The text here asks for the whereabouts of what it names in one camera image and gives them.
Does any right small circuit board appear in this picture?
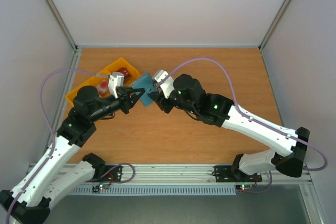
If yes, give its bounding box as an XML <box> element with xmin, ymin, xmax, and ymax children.
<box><xmin>235</xmin><ymin>184</ymin><xmax>257</xmax><ymax>192</ymax></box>

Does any yellow bin near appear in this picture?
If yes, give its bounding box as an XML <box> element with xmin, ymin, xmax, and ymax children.
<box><xmin>65</xmin><ymin>84</ymin><xmax>87</xmax><ymax>106</ymax></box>

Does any yellow bin far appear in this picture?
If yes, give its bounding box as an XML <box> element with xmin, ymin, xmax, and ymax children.
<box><xmin>101</xmin><ymin>57</ymin><xmax>140</xmax><ymax>86</ymax></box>

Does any aluminium front rail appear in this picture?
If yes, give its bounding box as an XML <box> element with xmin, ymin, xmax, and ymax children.
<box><xmin>27</xmin><ymin>163</ymin><xmax>313</xmax><ymax>186</ymax></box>

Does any white red-dot card stack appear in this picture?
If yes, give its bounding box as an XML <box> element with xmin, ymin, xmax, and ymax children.
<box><xmin>96</xmin><ymin>80</ymin><xmax>109</xmax><ymax>96</ymax></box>

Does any grey slotted cable duct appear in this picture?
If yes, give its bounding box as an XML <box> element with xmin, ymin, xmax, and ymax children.
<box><xmin>70</xmin><ymin>185</ymin><xmax>236</xmax><ymax>197</ymax></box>

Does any teal card holder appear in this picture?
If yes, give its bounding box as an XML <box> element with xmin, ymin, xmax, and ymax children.
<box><xmin>131</xmin><ymin>72</ymin><xmax>159</xmax><ymax>107</ymax></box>

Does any yellow bin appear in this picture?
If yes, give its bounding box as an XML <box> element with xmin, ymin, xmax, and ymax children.
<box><xmin>86</xmin><ymin>77</ymin><xmax>111</xmax><ymax>97</ymax></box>
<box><xmin>101</xmin><ymin>57</ymin><xmax>140</xmax><ymax>86</ymax></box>
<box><xmin>65</xmin><ymin>84</ymin><xmax>87</xmax><ymax>106</ymax></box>

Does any red card stack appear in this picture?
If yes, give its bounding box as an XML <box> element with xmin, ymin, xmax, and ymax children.
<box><xmin>117</xmin><ymin>67</ymin><xmax>131</xmax><ymax>79</ymax></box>

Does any small circuit board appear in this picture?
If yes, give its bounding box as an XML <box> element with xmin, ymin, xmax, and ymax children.
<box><xmin>235</xmin><ymin>184</ymin><xmax>257</xmax><ymax>192</ymax></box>
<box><xmin>91</xmin><ymin>184</ymin><xmax>109</xmax><ymax>193</ymax></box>

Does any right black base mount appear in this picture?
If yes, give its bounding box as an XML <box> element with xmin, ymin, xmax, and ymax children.
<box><xmin>212</xmin><ymin>165</ymin><xmax>262</xmax><ymax>183</ymax></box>

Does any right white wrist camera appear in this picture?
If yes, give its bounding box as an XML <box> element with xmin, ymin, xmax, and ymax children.
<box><xmin>152</xmin><ymin>70</ymin><xmax>174</xmax><ymax>99</ymax></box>

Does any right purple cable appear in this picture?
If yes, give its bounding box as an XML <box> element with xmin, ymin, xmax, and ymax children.
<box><xmin>161</xmin><ymin>58</ymin><xmax>329</xmax><ymax>172</ymax></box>

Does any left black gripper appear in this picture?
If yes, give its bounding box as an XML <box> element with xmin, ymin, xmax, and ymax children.
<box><xmin>90</xmin><ymin>87</ymin><xmax>145</xmax><ymax>123</ymax></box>

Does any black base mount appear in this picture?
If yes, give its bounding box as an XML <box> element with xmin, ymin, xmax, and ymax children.
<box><xmin>88</xmin><ymin>165</ymin><xmax>123</xmax><ymax>183</ymax></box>
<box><xmin>212</xmin><ymin>165</ymin><xmax>262</xmax><ymax>183</ymax></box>

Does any purple cable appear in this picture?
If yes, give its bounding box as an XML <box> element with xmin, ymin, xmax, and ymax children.
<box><xmin>5</xmin><ymin>68</ymin><xmax>110</xmax><ymax>224</ymax></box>
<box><xmin>161</xmin><ymin>58</ymin><xmax>329</xmax><ymax>172</ymax></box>

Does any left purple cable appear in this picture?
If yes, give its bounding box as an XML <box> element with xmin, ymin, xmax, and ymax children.
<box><xmin>5</xmin><ymin>68</ymin><xmax>110</xmax><ymax>224</ymax></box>

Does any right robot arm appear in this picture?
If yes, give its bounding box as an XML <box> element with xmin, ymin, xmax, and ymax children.
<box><xmin>149</xmin><ymin>70</ymin><xmax>310</xmax><ymax>180</ymax></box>

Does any left small circuit board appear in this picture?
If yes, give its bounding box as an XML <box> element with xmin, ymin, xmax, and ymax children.
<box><xmin>91</xmin><ymin>184</ymin><xmax>109</xmax><ymax>193</ymax></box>

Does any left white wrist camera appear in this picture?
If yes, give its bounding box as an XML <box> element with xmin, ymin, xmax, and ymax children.
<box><xmin>108</xmin><ymin>72</ymin><xmax>124</xmax><ymax>98</ymax></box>

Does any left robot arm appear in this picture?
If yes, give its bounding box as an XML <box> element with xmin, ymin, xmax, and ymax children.
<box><xmin>1</xmin><ymin>86</ymin><xmax>145</xmax><ymax>223</ymax></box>

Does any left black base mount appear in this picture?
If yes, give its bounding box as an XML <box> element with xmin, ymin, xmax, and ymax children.
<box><xmin>88</xmin><ymin>165</ymin><xmax>123</xmax><ymax>183</ymax></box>

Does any yellow bin middle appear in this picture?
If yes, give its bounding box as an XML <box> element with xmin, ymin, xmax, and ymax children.
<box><xmin>86</xmin><ymin>77</ymin><xmax>111</xmax><ymax>97</ymax></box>

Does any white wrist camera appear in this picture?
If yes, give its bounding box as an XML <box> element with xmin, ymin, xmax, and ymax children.
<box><xmin>152</xmin><ymin>70</ymin><xmax>174</xmax><ymax>99</ymax></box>
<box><xmin>108</xmin><ymin>72</ymin><xmax>124</xmax><ymax>98</ymax></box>

